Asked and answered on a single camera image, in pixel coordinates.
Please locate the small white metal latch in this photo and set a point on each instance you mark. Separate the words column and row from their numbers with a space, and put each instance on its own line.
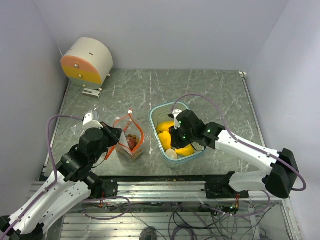
column 91, row 93

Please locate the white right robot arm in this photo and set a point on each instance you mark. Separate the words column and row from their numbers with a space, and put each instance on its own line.
column 277, row 170

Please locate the bunch of brown longans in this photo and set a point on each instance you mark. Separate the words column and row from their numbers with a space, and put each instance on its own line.
column 132, row 134

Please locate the orange-brown fruit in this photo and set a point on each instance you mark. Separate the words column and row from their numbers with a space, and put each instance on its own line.
column 128, row 153

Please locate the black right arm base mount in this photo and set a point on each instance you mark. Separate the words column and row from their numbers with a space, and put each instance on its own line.
column 220, row 190

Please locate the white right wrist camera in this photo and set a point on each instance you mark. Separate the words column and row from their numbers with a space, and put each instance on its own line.
column 175, row 113

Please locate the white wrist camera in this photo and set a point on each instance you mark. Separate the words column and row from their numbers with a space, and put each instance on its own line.
column 175, row 113
column 90, row 120

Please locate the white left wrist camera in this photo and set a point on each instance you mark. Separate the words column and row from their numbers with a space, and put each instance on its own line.
column 90, row 120

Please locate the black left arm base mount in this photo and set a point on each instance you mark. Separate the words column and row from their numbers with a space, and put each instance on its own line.
column 100, row 188

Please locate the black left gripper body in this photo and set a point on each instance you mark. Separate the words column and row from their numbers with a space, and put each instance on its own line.
column 109, row 139

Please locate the aluminium extrusion rail frame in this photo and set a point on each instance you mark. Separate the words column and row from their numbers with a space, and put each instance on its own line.
column 177, row 210

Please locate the light blue fruit basket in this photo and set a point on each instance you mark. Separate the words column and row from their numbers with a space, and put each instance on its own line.
column 159, row 114

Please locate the clear zip bag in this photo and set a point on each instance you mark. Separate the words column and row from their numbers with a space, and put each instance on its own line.
column 118, row 123

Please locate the white garlic bulb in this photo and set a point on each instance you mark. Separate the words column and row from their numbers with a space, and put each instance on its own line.
column 171, row 153

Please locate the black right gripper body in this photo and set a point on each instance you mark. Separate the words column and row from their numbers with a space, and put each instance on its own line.
column 182, row 138

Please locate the round white drawer box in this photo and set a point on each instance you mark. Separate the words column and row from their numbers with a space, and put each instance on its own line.
column 87, row 63

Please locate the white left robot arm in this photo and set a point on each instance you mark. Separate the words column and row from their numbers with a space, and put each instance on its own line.
column 71, row 182

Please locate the yellow bell pepper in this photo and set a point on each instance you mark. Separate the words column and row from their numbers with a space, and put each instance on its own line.
column 165, row 140

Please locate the yellow mango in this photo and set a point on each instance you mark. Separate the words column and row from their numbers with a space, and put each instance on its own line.
column 164, row 126

